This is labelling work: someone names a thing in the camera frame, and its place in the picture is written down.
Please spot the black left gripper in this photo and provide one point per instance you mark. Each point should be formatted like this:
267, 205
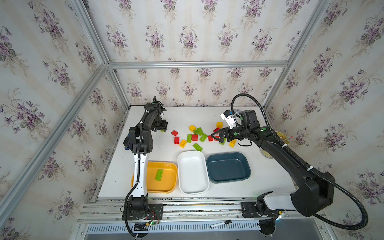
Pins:
162, 124

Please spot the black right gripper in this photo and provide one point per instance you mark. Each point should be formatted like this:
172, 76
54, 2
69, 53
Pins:
224, 133

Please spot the yellow lego brick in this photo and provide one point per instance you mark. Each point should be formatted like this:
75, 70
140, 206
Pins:
232, 143
192, 128
219, 124
183, 143

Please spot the long green lego brick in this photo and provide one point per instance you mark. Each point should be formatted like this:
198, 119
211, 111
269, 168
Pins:
159, 174

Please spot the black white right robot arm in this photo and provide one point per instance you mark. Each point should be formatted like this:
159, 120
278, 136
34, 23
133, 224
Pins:
315, 189

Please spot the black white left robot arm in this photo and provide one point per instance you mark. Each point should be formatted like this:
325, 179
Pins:
140, 142

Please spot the yellow flat lego brick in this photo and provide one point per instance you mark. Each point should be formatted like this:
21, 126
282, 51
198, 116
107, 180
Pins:
232, 143

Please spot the dark teal plastic tray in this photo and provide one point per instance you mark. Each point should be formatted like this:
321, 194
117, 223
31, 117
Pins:
228, 167

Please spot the blue stapler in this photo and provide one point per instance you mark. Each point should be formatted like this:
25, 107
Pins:
127, 143

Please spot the white plastic tray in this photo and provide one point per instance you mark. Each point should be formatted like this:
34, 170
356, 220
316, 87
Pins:
193, 174

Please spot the yellow plastic tray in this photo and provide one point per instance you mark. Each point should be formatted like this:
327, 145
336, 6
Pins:
169, 178

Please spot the black marker pen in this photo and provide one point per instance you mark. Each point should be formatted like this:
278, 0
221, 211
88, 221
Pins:
220, 224

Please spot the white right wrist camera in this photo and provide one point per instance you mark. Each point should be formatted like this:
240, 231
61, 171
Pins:
233, 119

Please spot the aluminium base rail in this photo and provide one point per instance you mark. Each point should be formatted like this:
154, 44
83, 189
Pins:
190, 218

